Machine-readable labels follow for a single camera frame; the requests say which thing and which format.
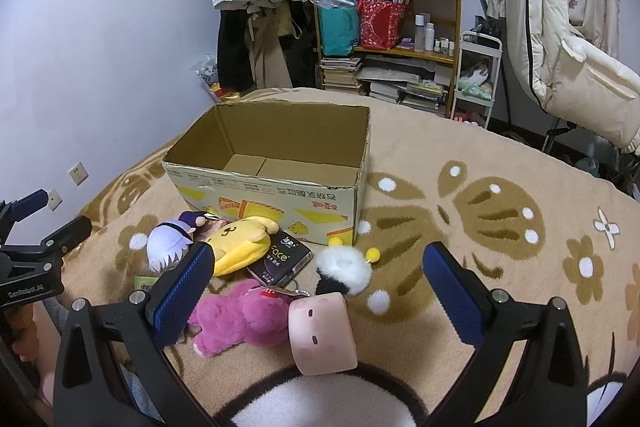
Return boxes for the pink bear plush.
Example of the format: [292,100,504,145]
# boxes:
[187,279,296,359]

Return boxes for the pink item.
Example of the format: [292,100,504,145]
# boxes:
[199,219,227,240]

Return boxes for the black tissue packet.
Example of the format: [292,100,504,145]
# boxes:
[247,232,314,288]

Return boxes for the plastic bag of snacks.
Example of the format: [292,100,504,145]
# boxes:
[192,54,242,102]

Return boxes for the stack of books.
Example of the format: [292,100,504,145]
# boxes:
[319,57,364,96]

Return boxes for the white trolley cart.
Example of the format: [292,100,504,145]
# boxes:
[451,31,503,128]

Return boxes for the teal bag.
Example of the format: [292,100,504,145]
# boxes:
[316,0,360,56]

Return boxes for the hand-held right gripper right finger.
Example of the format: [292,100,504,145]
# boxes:
[422,242,587,427]

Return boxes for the printed cardboard box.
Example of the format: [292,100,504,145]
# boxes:
[161,102,372,248]

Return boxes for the white brown plush toy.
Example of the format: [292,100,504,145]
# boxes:
[459,63,494,100]

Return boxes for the pale pink cloth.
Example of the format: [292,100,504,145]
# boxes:
[36,299,71,410]

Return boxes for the black hanging trousers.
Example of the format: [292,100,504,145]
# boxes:
[217,2,261,92]

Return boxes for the beige hanging clothes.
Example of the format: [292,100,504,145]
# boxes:
[245,2,297,90]

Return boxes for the pile of papers and magazines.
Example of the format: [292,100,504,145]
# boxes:
[357,57,451,114]

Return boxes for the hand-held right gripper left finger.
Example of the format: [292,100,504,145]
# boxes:
[52,242,221,427]

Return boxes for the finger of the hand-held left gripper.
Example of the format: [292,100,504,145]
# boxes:
[30,216,93,259]
[0,189,49,238]

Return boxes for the red patterned bag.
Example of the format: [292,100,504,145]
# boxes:
[356,0,408,51]

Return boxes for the cream puffer coat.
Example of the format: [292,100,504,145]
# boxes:
[500,0,640,152]

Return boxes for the lilac haired plush doll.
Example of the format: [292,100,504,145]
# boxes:
[146,209,221,275]

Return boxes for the black white fluffy plush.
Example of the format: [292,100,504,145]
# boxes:
[314,237,382,298]

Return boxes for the person's left hand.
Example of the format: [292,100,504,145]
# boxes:
[11,304,41,362]

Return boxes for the pink pig cube plush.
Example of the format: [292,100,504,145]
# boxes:
[287,292,359,377]

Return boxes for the yellow dog plush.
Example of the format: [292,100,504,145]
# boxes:
[202,215,281,278]

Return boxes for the wooden shelf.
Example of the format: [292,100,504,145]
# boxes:
[307,0,463,114]

